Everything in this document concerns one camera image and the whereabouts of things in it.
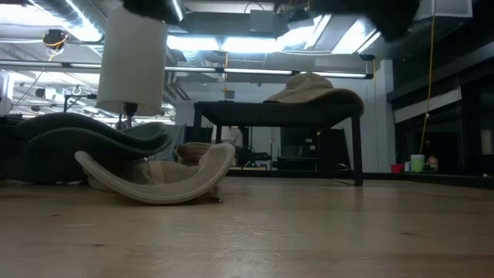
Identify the person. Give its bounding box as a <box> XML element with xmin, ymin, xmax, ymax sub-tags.
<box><xmin>222</xmin><ymin>125</ymin><xmax>244</xmax><ymax>155</ymax></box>

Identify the black aluminium table frame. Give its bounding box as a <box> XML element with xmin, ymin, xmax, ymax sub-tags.
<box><xmin>225</xmin><ymin>168</ymin><xmax>494</xmax><ymax>190</ymax></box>

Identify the grey ceiling box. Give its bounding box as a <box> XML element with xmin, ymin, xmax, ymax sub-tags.
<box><xmin>249</xmin><ymin>9</ymin><xmax>276</xmax><ymax>34</ymax></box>

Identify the white rounded object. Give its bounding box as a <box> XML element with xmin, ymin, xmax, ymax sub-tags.
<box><xmin>0</xmin><ymin>69</ymin><xmax>15</xmax><ymax>117</ymax></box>

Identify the orange black cable reel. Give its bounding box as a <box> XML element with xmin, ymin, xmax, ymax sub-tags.
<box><xmin>42</xmin><ymin>29</ymin><xmax>70</xmax><ymax>51</ymax></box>

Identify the long ceiling light bar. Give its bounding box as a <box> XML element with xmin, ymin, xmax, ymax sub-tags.
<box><xmin>0</xmin><ymin>59</ymin><xmax>374</xmax><ymax>80</ymax></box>

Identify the black tube stand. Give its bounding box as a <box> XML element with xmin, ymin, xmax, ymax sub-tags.
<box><xmin>63</xmin><ymin>93</ymin><xmax>97</xmax><ymax>115</ymax></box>

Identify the black perforated metal shelf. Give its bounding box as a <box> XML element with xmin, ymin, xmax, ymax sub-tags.
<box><xmin>192</xmin><ymin>100</ymin><xmax>364</xmax><ymax>187</ymax></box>

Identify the dark green bucket hat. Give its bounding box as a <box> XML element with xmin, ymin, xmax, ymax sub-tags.
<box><xmin>5</xmin><ymin>111</ymin><xmax>174</xmax><ymax>185</ymax></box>

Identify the black cabinet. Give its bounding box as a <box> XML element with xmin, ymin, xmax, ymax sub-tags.
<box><xmin>279</xmin><ymin>127</ymin><xmax>352</xmax><ymax>171</ymax></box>

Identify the green plastic cup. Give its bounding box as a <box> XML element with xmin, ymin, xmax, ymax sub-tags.
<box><xmin>410</xmin><ymin>154</ymin><xmax>425</xmax><ymax>173</ymax></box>

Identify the yellow cable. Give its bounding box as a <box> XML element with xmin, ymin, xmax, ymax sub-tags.
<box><xmin>418</xmin><ymin>0</ymin><xmax>437</xmax><ymax>155</ymax></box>

